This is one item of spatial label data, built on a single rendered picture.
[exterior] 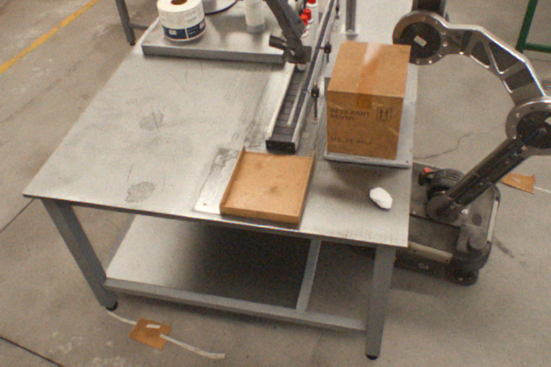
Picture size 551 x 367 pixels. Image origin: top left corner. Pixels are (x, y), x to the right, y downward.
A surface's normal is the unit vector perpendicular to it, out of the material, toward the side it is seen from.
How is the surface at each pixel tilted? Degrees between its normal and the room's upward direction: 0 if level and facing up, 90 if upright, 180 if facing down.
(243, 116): 0
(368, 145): 90
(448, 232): 0
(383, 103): 90
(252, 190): 0
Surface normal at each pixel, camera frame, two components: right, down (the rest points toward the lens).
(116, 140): -0.07, -0.72
